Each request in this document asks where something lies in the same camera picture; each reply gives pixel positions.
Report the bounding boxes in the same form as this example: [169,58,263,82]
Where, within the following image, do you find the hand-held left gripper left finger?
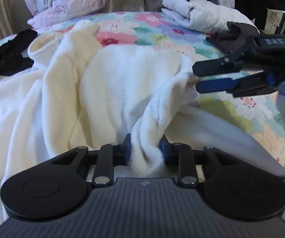
[51,134,132,187]

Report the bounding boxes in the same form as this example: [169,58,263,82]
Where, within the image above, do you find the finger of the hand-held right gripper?
[196,72,276,98]
[192,52,253,77]

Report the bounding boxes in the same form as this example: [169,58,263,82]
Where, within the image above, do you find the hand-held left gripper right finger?
[159,136,237,187]

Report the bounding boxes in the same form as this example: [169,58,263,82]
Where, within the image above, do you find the white garment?
[161,0,256,34]

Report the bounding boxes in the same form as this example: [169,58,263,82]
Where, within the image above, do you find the dark brown garment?
[206,21,261,55]

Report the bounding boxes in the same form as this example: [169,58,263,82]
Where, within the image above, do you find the floral bedsheet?
[0,11,285,174]

